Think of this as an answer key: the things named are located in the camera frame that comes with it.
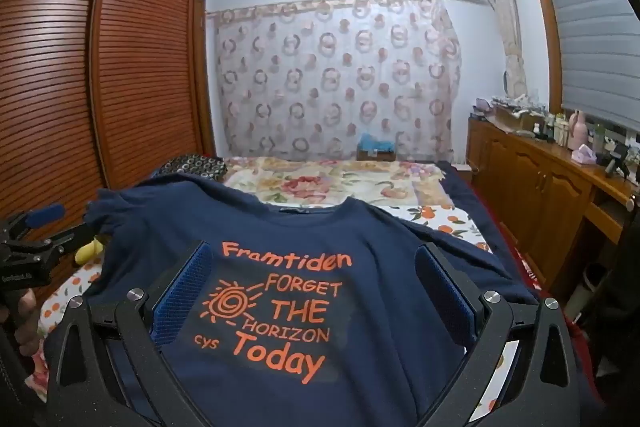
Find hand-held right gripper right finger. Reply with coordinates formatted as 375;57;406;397
415;243;582;427

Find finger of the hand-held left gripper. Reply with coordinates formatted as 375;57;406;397
0;204;67;240
7;224;97;260

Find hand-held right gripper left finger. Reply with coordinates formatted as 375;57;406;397
44;241;216;427

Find navy sweatshirt with orange print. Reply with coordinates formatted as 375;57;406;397
42;172;538;427

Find person's left hand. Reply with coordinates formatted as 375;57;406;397
0;287;40;360

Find yellow plush toy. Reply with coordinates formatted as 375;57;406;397
72;234;108;267

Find bed sheet with orange print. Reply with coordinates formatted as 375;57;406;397
30;202;518;413

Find red bed skirt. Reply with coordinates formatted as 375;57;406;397
472;187;543;293

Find navy blanket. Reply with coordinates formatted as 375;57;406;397
435;161;503;255

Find dark pillow with circle pattern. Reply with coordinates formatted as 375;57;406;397
152;153;228;180

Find white trash bin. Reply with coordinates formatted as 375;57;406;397
565;263;608;323

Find wooden cabinet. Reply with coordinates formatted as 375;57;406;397
466;114;640;290

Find cardboard box with blue cloth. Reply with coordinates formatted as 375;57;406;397
356;132;398;162

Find wooden louvered wardrobe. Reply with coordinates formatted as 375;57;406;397
0;0;217;308

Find cluster of toiletry bottles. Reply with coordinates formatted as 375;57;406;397
530;109;571;145

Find pink bottle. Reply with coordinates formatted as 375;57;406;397
570;109;591;150

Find black gadget on stand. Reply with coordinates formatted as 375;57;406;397
602;142;633;180

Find sheer curtain with circle pattern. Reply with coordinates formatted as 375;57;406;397
207;0;463;162

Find tied floral curtain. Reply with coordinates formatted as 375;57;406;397
477;0;528;100

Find grey window blind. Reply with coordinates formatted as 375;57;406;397
530;0;640;128

